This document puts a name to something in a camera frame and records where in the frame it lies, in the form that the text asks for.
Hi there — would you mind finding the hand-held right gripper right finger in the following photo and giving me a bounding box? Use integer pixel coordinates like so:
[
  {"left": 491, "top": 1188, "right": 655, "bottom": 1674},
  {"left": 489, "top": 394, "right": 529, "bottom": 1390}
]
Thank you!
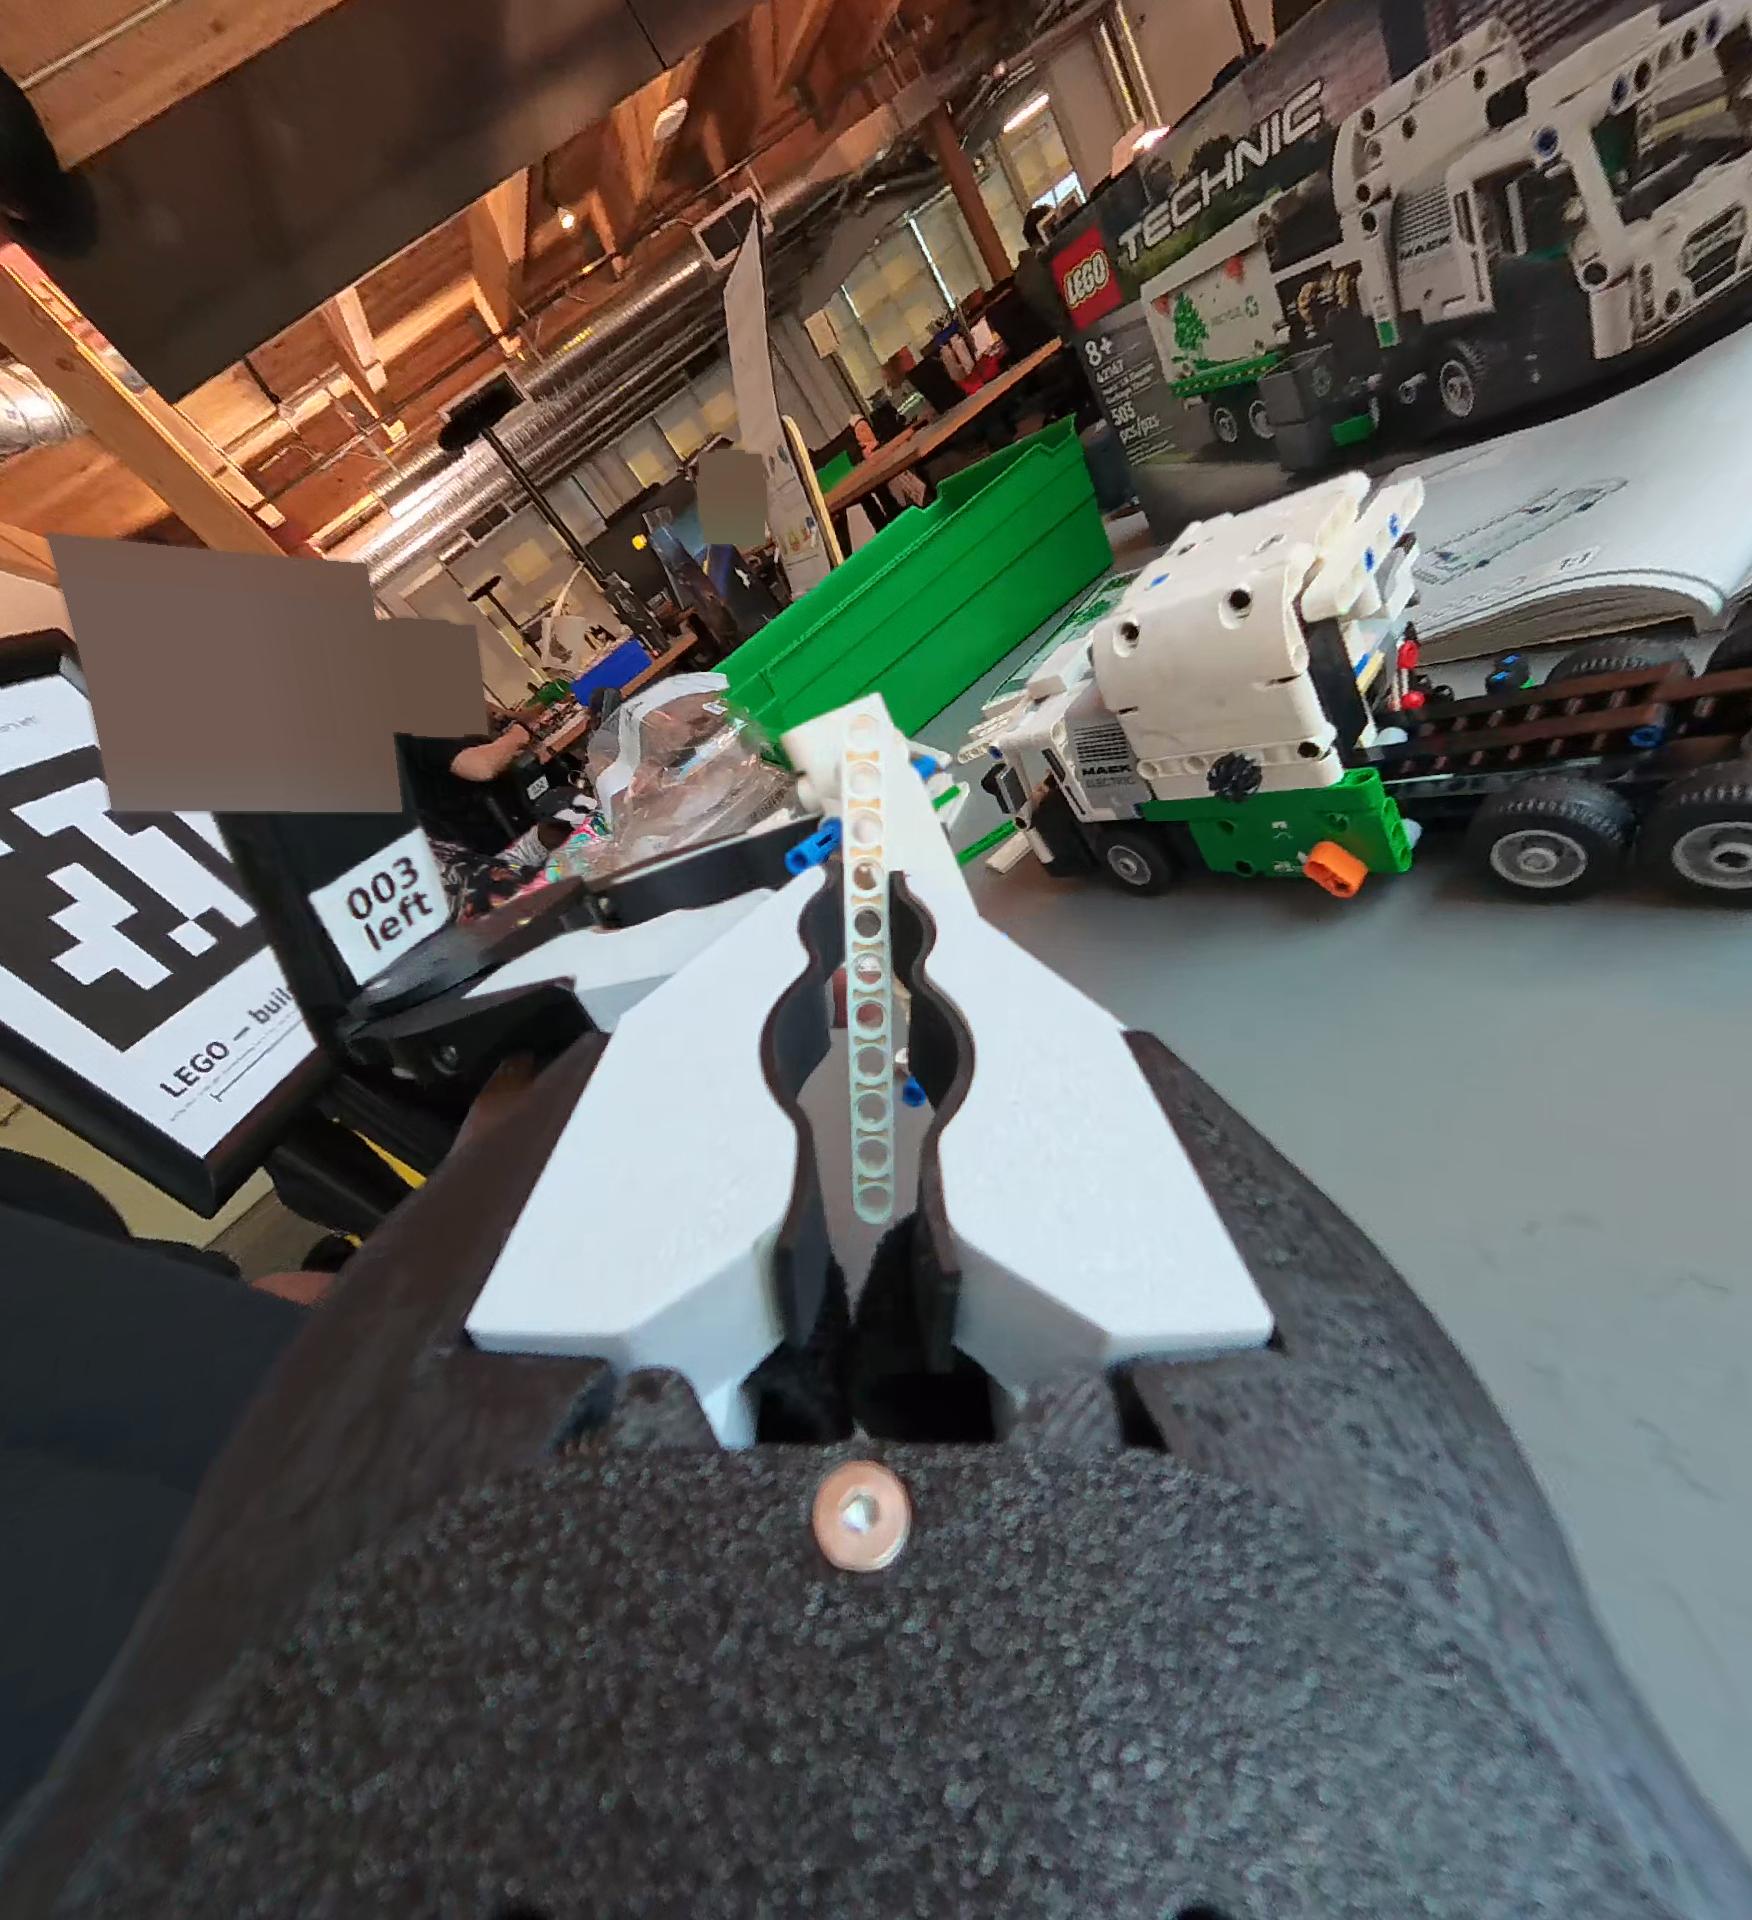
[{"left": 875, "top": 867, "right": 1277, "bottom": 1390}]

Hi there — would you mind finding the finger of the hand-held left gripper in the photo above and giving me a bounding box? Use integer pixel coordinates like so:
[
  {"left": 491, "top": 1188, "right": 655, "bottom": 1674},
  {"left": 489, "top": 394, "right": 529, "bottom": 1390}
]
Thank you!
[
  {"left": 473, "top": 888, "right": 803, "bottom": 1041},
  {"left": 588, "top": 816, "right": 827, "bottom": 925}
]

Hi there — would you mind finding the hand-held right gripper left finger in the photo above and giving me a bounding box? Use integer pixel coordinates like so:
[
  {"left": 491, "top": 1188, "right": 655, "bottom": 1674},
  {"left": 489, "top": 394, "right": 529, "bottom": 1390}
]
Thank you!
[{"left": 465, "top": 867, "right": 856, "bottom": 1449}]

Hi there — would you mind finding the white lego beam assembly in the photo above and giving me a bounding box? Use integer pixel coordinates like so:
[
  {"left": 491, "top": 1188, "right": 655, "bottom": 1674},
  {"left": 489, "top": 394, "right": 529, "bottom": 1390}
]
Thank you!
[{"left": 779, "top": 693, "right": 976, "bottom": 902}]

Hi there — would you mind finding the white lego beam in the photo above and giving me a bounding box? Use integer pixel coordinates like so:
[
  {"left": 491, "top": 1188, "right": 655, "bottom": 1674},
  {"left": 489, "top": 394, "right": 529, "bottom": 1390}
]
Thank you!
[{"left": 838, "top": 711, "right": 911, "bottom": 1217}]

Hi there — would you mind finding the white and green lego truck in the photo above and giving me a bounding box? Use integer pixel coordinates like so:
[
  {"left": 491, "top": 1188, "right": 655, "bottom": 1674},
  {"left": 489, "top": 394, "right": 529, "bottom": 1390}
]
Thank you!
[{"left": 966, "top": 471, "right": 1752, "bottom": 909}]

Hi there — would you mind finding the lego set box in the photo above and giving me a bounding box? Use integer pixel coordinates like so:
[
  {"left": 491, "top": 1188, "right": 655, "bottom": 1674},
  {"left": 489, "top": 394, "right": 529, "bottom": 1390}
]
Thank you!
[{"left": 1019, "top": 0, "right": 1752, "bottom": 519}]

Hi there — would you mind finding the clear plastic bag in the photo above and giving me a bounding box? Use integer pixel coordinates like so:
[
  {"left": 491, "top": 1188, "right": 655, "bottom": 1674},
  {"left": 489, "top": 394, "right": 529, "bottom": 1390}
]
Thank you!
[{"left": 583, "top": 676, "right": 819, "bottom": 888}]

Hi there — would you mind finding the black framed marker sign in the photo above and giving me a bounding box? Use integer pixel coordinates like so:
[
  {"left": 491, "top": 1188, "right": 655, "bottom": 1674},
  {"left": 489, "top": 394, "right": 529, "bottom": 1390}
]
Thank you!
[{"left": 0, "top": 629, "right": 330, "bottom": 1217}]

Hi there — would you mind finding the green and white sticker sheet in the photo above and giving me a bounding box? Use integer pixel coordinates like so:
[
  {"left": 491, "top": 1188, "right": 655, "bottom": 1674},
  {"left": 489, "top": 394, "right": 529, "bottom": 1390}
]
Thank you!
[{"left": 985, "top": 570, "right": 1133, "bottom": 707}]

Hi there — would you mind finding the green plastic bin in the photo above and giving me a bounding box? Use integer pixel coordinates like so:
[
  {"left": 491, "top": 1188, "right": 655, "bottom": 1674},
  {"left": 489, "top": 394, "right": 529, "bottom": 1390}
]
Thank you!
[{"left": 726, "top": 412, "right": 1120, "bottom": 753}]

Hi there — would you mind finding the white standing banner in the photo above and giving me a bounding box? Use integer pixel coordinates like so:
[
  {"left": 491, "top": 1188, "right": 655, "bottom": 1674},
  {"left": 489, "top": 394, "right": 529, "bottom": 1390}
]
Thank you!
[{"left": 726, "top": 195, "right": 837, "bottom": 595}]

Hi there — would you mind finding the long wooden table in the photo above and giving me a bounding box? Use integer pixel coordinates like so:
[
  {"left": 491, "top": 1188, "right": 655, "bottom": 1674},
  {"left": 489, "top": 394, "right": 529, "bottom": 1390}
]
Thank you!
[{"left": 817, "top": 337, "right": 1102, "bottom": 512}]

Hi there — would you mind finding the instruction booklet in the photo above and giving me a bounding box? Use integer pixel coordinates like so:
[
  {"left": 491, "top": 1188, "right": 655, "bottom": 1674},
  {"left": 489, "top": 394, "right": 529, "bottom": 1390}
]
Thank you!
[{"left": 1394, "top": 276, "right": 1752, "bottom": 640}]

